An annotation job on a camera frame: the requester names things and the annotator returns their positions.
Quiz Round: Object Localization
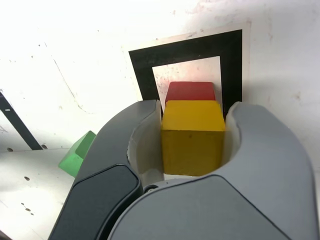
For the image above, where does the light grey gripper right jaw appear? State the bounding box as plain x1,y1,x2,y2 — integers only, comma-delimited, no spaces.
106,100,316,240

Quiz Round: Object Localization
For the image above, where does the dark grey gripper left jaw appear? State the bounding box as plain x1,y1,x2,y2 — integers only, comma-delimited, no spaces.
48,98,166,240

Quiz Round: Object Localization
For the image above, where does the green cube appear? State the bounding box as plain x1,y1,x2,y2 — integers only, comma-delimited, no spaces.
58,130,97,179

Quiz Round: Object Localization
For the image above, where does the yellow cube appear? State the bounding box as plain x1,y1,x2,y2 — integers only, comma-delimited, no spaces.
160,100,227,177

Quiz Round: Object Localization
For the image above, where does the red cube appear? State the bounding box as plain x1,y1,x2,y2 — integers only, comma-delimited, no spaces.
164,81,217,103

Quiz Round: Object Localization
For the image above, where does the black tape square outline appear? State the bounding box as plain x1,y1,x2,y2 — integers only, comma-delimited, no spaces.
128,29,244,115

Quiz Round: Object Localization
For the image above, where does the black tape strip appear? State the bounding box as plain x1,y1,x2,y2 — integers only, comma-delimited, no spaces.
0,92,44,151

